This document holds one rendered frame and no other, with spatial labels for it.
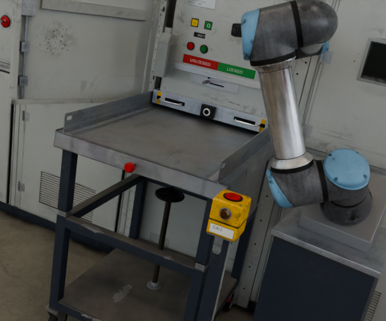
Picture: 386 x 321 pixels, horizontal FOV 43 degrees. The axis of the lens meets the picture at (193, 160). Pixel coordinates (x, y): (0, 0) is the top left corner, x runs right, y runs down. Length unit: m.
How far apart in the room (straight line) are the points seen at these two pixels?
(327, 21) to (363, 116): 0.78
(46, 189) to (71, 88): 0.79
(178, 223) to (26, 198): 0.90
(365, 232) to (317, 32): 0.60
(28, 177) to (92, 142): 1.18
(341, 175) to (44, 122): 1.68
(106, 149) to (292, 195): 0.62
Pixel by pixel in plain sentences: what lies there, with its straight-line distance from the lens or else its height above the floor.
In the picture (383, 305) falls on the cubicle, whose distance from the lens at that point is 2.24.
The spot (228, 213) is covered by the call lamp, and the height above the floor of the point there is 0.88.
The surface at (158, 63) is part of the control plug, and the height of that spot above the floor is 1.06.
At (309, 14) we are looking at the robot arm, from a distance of 1.22.
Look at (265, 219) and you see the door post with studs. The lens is 2.18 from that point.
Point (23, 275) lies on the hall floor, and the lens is 2.43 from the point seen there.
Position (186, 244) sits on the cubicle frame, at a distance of 2.37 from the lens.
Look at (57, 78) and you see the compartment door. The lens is 2.04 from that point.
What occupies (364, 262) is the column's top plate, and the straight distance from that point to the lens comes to 1.44.
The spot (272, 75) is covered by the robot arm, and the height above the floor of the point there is 1.20.
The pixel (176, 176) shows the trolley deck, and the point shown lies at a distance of 1.48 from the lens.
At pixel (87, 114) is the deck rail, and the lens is 1.75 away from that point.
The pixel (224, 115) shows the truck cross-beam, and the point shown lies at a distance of 2.03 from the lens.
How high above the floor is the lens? 1.37
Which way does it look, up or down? 19 degrees down
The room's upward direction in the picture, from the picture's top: 11 degrees clockwise
